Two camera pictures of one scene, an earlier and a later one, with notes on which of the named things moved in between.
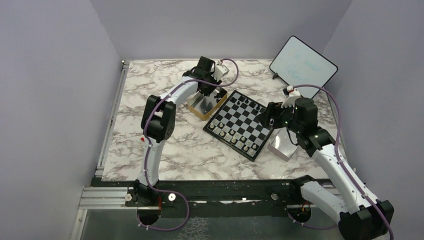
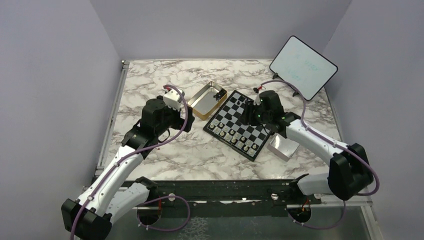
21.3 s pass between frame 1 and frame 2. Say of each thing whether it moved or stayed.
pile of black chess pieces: stayed
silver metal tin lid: stayed
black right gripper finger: moved
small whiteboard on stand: stayed
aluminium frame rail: stayed
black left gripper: moved
